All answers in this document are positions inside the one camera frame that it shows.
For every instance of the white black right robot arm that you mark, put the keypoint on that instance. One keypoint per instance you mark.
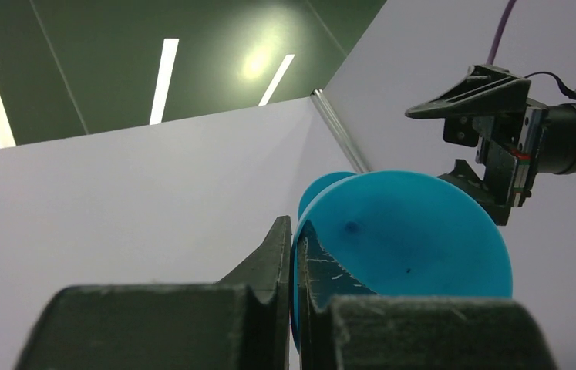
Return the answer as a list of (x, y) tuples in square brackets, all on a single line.
[(555, 149)]

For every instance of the blue plastic wine glass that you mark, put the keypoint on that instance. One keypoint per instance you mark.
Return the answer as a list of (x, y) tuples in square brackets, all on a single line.
[(403, 233)]

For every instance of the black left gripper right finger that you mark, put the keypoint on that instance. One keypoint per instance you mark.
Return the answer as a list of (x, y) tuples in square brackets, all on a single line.
[(341, 324)]

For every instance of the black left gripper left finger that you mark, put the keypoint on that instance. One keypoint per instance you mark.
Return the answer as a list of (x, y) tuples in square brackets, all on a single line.
[(238, 322)]

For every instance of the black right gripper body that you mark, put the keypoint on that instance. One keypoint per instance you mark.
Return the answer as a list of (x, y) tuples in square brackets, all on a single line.
[(505, 146)]

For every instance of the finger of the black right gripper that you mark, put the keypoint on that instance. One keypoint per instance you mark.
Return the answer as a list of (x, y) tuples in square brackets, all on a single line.
[(486, 90), (463, 177)]

